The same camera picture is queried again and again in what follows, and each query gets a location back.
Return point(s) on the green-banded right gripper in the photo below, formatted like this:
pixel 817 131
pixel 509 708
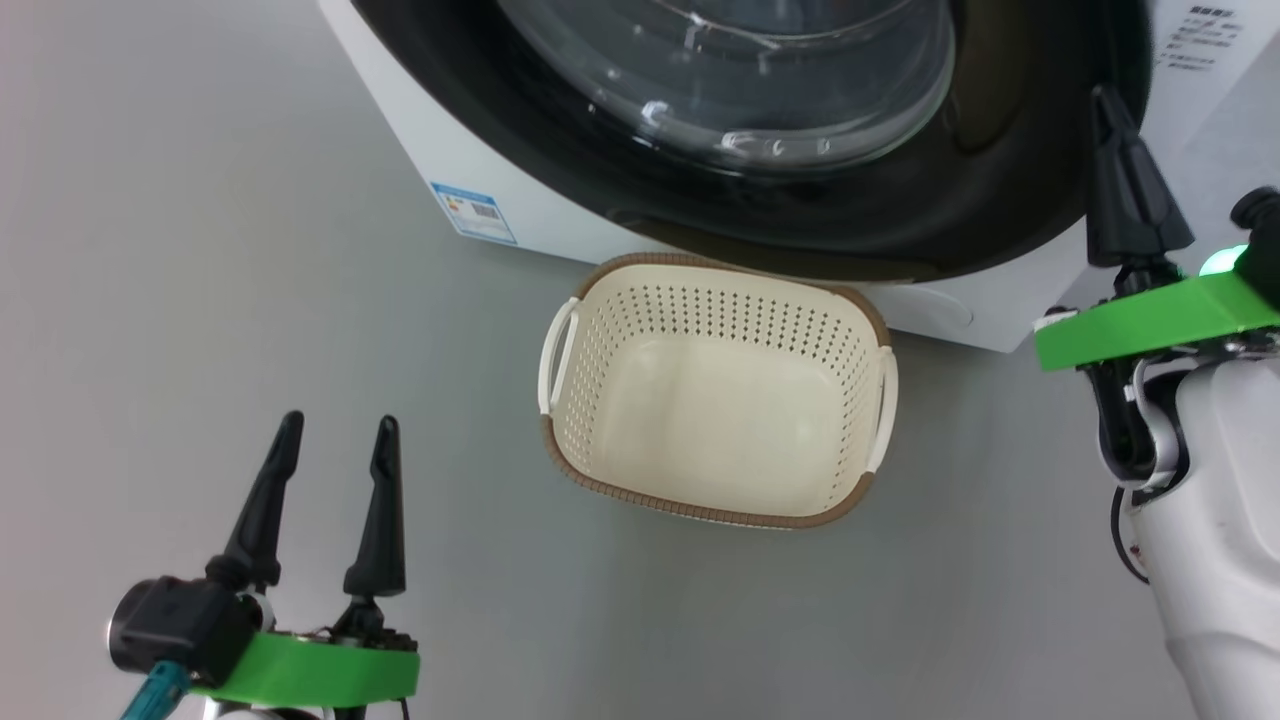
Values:
pixel 1150 320

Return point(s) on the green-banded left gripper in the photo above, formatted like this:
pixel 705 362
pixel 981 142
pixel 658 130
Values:
pixel 320 672

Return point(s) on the round dark glass washer door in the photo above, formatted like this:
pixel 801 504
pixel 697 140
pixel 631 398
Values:
pixel 1000 200

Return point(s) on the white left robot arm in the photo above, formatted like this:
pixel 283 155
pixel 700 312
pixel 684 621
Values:
pixel 240 714

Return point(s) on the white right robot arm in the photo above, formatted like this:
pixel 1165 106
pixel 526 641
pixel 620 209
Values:
pixel 1220 520

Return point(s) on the white front-load washing machine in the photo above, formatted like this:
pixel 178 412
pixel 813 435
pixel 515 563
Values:
pixel 450 150

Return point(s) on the cream perforated basket brown rim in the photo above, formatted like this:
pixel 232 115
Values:
pixel 720 430

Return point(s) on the printed warning text label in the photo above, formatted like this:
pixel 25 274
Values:
pixel 1200 35

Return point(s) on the round white filter cover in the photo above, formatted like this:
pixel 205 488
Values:
pixel 930 308

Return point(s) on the blue energy label sticker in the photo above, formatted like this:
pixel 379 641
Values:
pixel 473 212

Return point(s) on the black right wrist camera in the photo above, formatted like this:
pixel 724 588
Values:
pixel 1262 240

